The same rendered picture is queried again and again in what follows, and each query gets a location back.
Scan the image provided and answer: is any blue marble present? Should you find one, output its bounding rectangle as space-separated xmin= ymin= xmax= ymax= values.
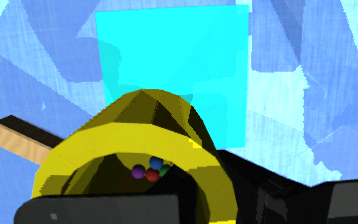
xmin=149 ymin=156 xmax=164 ymax=170

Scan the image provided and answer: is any green marble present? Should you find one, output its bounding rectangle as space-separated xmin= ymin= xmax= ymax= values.
xmin=159 ymin=164 xmax=171 ymax=177

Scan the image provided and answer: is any purple marble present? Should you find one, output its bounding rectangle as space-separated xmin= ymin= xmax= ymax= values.
xmin=131 ymin=164 xmax=146 ymax=178

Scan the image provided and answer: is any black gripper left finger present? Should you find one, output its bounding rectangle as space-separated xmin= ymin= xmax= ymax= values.
xmin=13 ymin=164 xmax=198 ymax=224

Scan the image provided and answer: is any dark red marble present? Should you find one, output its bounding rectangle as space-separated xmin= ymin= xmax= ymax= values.
xmin=145 ymin=167 xmax=159 ymax=181

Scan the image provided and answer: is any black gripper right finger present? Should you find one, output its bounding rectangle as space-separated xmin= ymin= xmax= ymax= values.
xmin=217 ymin=149 xmax=358 ymax=224

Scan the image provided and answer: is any yellow cup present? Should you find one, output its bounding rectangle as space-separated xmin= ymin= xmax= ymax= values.
xmin=31 ymin=88 xmax=238 ymax=224

